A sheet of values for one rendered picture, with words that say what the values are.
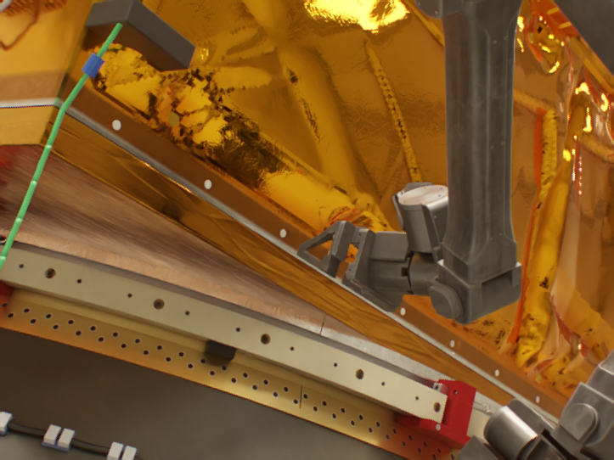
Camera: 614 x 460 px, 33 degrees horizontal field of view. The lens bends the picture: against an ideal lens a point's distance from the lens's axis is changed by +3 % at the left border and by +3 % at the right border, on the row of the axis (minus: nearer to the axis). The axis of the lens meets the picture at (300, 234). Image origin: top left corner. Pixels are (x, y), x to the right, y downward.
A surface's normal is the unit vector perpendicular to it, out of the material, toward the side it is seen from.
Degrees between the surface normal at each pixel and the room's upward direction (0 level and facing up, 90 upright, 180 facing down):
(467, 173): 134
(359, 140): 89
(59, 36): 93
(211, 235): 90
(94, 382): 62
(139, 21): 90
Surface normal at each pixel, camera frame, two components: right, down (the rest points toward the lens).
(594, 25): -0.87, 0.39
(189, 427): 0.33, -0.62
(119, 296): 0.06, -0.27
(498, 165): 0.48, 0.47
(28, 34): -0.61, -0.25
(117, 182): 0.75, 0.04
